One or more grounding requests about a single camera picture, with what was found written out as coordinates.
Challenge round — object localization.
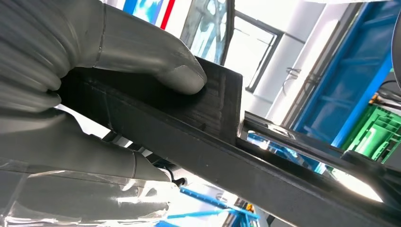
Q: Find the blue metal shelf rack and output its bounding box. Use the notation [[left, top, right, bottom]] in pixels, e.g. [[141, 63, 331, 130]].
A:
[[291, 0, 401, 148], [166, 186, 261, 227]]

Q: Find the blue red white banner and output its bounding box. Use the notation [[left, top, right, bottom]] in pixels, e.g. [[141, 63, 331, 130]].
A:
[[123, 0, 177, 30]]

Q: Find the green plastic crate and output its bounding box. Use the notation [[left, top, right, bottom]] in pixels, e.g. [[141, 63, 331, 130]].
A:
[[340, 105, 401, 164]]

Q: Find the glass window black frame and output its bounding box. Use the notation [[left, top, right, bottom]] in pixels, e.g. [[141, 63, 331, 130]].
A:
[[180, 0, 284, 93]]

